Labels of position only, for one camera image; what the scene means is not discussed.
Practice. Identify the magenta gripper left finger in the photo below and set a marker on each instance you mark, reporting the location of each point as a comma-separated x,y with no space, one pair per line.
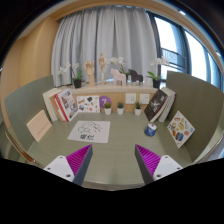
72,167

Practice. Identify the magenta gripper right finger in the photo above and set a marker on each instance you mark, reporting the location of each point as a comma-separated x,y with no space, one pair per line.
152,166

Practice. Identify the white paper mat with drawing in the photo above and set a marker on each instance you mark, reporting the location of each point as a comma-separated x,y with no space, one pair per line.
90,131

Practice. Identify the colourful illustrated card right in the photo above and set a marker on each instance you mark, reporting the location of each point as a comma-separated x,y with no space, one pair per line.
180,129

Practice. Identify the beige card left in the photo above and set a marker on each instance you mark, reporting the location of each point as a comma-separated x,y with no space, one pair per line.
39,125

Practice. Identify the small potted plant right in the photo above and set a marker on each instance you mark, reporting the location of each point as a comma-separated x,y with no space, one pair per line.
138,108

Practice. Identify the small potted plant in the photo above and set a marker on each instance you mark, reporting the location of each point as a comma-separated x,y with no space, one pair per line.
120,108
107,108
138,108

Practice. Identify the illustrated white card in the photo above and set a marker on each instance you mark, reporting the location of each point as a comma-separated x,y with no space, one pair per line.
88,104

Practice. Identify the black book right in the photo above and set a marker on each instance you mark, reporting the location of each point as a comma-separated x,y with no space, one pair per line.
156,105

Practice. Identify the red patterned book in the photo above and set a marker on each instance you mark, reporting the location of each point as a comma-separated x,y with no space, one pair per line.
67,104

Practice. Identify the small potted plant middle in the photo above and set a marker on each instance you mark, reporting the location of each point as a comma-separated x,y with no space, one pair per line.
120,108

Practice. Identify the small potted plant left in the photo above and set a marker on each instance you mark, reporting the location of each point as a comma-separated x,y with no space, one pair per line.
107,108

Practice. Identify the wooden shelf ledge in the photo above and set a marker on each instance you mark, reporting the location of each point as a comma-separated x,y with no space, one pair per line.
116,93

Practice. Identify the purple round number sign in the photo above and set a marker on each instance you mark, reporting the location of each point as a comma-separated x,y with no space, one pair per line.
103,100

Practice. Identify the white book right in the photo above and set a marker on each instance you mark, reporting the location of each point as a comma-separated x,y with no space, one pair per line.
171,97

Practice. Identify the white book left stack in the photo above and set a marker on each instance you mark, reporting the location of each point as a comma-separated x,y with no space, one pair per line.
48,103

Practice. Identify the green divider panel right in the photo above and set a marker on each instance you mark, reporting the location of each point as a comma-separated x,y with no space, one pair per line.
203,105

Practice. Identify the green divider panel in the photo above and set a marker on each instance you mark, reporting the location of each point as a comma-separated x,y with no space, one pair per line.
23,104
203,105

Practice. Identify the green divider panel left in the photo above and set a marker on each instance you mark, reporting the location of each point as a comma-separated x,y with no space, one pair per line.
23,104

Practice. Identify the white orchid black pot left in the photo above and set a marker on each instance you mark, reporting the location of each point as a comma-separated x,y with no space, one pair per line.
76,73

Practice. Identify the white orchid black pot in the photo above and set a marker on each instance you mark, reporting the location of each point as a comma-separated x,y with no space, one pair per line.
156,77
76,73

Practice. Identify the black horse figurine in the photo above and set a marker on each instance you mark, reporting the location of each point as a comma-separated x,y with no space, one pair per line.
135,76

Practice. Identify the white horse figurine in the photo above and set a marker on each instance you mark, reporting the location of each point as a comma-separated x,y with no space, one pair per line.
117,76

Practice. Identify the wooden hand model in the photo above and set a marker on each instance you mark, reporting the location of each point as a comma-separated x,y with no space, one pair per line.
90,71

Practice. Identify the white orchid black pot right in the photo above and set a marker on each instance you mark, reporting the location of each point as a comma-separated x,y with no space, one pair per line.
156,77

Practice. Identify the wooden mannequin figure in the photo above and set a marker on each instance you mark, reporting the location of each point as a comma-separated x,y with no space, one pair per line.
102,62

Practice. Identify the white orchid behind horses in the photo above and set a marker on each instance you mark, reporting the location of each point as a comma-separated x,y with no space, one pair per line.
120,62

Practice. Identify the grey curtain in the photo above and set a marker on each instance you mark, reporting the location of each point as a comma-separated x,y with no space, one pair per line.
107,31

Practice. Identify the white wall socket right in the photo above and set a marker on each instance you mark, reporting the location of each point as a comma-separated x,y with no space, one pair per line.
144,98

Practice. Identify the white wall socket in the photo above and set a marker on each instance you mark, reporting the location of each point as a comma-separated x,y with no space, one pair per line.
144,98
130,98

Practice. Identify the white wall socket left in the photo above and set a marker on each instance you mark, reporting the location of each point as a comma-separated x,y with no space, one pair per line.
130,98

